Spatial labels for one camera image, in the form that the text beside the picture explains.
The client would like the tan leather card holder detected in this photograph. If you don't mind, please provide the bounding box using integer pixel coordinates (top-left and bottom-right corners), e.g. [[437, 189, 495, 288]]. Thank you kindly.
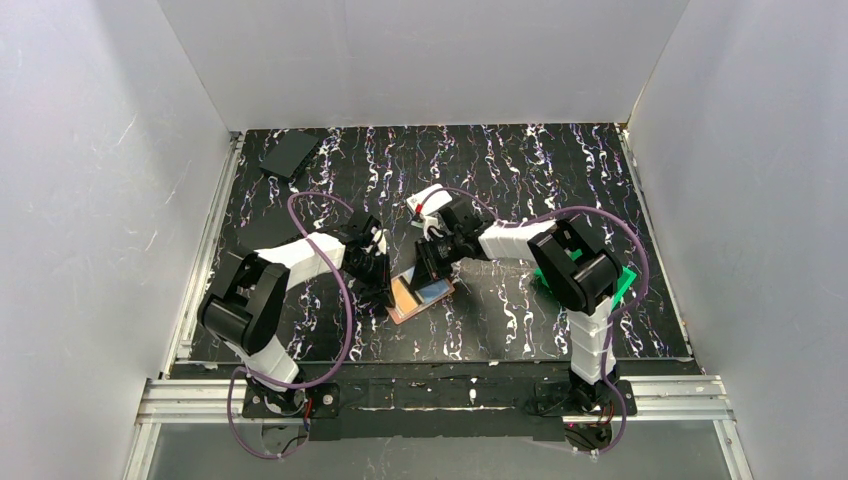
[[392, 269, 455, 321]]

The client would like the gold credit card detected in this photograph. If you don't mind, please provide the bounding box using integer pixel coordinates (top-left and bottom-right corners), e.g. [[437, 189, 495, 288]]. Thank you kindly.
[[389, 276, 421, 324]]

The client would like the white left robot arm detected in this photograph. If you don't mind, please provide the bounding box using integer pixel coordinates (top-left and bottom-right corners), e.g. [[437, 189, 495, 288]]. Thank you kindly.
[[197, 210, 395, 392]]

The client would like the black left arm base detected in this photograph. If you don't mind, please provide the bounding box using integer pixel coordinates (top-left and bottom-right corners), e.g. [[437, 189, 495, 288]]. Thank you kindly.
[[241, 376, 341, 420]]

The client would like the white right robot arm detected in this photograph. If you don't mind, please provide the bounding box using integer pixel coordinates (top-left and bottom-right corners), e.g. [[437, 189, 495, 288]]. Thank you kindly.
[[410, 199, 623, 385]]

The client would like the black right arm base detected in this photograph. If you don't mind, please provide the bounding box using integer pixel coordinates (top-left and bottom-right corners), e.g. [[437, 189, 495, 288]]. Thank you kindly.
[[524, 380, 638, 417]]

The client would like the flat black card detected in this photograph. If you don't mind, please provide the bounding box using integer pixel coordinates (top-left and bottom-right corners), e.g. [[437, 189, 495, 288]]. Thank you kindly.
[[237, 228, 303, 251]]

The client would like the white rectangular box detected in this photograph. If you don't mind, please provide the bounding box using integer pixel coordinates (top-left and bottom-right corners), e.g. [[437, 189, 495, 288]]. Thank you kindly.
[[406, 183, 450, 211]]

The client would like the black rectangular box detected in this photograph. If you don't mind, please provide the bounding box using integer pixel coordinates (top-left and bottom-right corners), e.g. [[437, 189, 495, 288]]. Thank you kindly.
[[260, 131, 319, 181]]

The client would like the green plastic bin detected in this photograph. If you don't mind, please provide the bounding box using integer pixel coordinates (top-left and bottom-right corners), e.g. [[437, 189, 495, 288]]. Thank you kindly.
[[534, 249, 636, 314]]

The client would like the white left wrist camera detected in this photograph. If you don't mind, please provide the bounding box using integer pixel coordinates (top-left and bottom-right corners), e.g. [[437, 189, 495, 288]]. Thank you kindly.
[[366, 228, 387, 256]]

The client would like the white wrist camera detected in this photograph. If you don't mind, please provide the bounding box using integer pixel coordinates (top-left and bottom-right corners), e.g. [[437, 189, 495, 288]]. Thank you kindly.
[[406, 192, 452, 232], [366, 228, 387, 256]]

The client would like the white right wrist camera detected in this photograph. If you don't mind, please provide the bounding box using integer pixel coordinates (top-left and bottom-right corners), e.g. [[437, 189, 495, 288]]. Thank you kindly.
[[406, 192, 452, 232]]

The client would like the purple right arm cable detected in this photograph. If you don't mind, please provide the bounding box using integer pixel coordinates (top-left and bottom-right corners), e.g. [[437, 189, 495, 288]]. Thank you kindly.
[[409, 186, 652, 456]]

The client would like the aluminium frame rail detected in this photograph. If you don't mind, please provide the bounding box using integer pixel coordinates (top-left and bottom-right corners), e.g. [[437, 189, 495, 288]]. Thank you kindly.
[[124, 375, 752, 479]]

